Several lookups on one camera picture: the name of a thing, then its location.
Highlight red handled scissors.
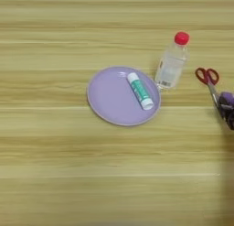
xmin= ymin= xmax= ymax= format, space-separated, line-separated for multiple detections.
xmin=195 ymin=67 xmax=225 ymax=114

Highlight round purple plate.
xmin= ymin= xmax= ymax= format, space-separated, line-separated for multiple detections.
xmin=86 ymin=65 xmax=162 ymax=127

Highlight green white glue stick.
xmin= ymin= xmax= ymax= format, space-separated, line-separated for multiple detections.
xmin=126 ymin=71 xmax=154 ymax=111

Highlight purple rectangular block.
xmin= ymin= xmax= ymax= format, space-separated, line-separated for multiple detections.
xmin=218 ymin=91 xmax=234 ymax=110

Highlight clear bottle red cap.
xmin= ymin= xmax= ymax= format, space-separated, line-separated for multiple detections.
xmin=154 ymin=31 xmax=191 ymax=91

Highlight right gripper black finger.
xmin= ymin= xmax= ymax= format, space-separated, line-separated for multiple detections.
xmin=223 ymin=109 xmax=234 ymax=132

